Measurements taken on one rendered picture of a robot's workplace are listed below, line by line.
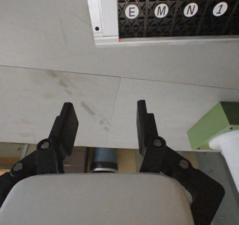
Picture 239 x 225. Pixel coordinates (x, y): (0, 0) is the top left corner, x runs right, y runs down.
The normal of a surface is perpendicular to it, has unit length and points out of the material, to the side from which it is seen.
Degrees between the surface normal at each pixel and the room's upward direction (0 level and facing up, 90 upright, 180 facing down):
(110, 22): 0
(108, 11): 0
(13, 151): 90
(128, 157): 90
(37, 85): 0
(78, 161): 90
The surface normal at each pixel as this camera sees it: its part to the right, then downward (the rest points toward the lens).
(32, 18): 0.01, 0.82
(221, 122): -0.99, -0.08
